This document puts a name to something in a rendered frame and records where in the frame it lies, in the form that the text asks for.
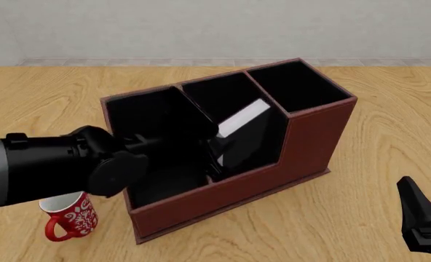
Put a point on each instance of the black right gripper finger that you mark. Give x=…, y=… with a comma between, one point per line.
x=415, y=202

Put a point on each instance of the red-brown desk caddy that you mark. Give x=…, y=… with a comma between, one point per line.
x=310, y=142

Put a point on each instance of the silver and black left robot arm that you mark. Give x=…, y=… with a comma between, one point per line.
x=37, y=169

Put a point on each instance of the black book with white pages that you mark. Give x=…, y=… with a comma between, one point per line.
x=242, y=120

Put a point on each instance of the red mug with white pattern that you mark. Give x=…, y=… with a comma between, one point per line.
x=82, y=215

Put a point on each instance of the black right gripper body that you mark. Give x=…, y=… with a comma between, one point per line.
x=424, y=241

